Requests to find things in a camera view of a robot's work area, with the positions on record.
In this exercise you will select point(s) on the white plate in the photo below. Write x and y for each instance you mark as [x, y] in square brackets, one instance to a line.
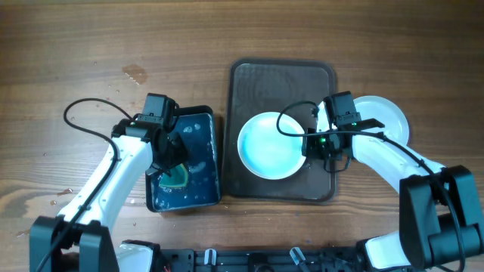
[270, 147]
[385, 111]

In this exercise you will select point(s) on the black water basin tray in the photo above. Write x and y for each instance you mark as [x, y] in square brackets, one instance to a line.
[196, 125]

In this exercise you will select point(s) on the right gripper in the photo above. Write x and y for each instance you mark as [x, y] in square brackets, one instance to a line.
[315, 147]

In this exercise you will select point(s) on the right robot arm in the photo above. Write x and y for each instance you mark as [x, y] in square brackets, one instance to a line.
[440, 216]

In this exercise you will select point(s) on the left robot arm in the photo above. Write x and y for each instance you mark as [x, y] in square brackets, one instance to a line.
[78, 238]

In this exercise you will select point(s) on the white plate top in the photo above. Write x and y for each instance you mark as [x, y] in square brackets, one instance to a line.
[270, 147]

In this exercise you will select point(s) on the brown plastic serving tray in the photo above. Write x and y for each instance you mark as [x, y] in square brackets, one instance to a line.
[268, 85]

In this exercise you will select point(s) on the green yellow sponge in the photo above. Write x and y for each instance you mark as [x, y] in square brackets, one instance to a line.
[177, 177]

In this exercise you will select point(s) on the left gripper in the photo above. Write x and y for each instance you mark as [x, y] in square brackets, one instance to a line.
[181, 156]

